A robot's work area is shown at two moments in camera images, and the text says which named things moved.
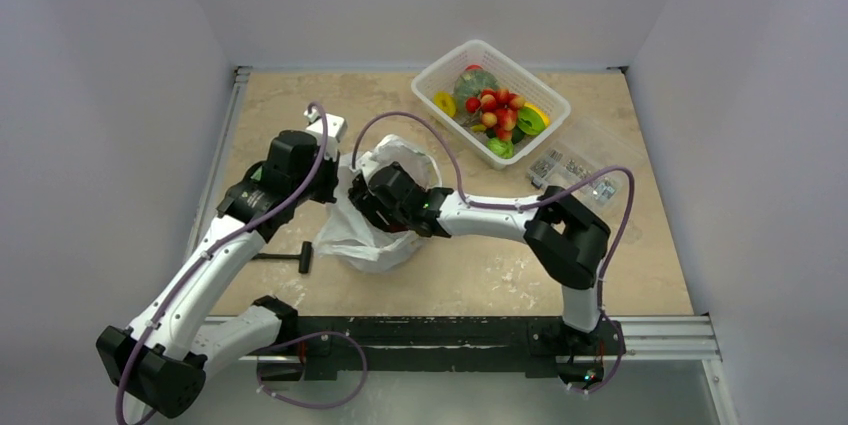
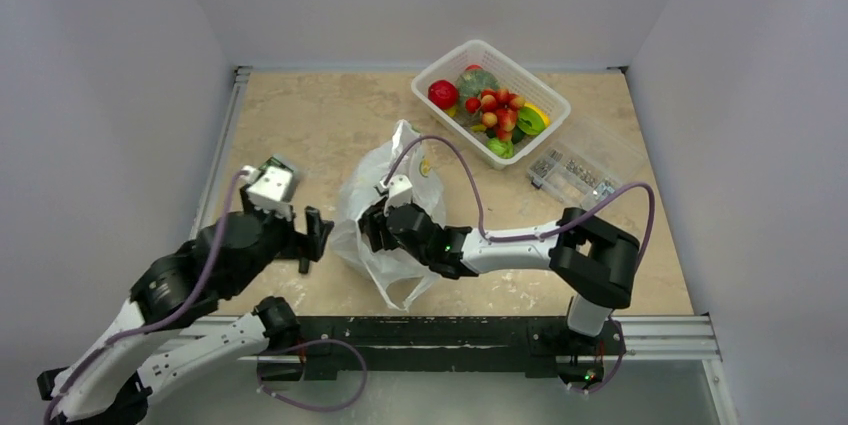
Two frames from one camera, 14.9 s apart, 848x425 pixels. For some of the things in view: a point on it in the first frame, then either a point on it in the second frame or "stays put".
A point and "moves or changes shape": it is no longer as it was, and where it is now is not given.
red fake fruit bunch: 499,110 stays put
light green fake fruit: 503,148 stays put
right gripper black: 361,190 -> 377,230
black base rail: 537,345 stays put
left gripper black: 326,194 -> 314,240
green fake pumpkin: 471,84 stays put
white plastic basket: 440,76 stays put
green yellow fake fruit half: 531,120 stays put
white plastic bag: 354,238 moves or changes shape
